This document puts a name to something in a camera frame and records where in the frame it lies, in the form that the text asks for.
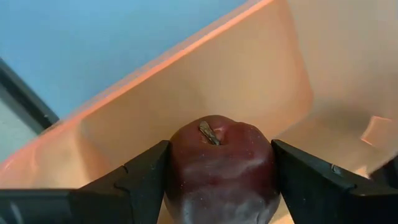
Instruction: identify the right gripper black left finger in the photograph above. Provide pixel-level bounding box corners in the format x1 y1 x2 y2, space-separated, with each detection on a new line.
0 139 171 224

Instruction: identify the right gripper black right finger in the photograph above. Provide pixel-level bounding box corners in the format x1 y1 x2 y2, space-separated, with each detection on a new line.
271 139 398 224

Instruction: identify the dark red apple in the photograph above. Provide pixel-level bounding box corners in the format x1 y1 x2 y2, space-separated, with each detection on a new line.
164 114 281 224

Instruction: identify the orange plastic bin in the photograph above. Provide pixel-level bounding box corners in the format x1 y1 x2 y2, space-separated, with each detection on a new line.
0 0 398 224

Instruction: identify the black aluminium table frame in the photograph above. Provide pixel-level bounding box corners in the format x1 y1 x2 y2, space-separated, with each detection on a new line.
0 57 60 135

